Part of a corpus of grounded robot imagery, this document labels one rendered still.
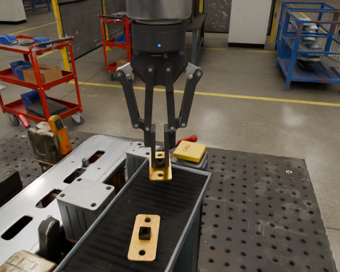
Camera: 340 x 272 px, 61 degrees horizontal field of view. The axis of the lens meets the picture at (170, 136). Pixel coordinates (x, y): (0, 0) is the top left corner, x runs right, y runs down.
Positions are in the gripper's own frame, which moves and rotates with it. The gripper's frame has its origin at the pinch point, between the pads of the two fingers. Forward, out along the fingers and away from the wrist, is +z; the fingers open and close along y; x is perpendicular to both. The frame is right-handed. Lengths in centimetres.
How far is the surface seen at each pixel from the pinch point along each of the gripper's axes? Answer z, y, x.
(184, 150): 8.2, -5.6, -10.8
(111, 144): 24.4, 15.7, -40.1
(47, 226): 13.9, 20.3, 4.5
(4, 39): 34, 147, -253
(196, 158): 8.3, -7.8, -7.9
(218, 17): 72, -153, -701
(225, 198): 54, -27, -45
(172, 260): 7.7, -1.4, 17.0
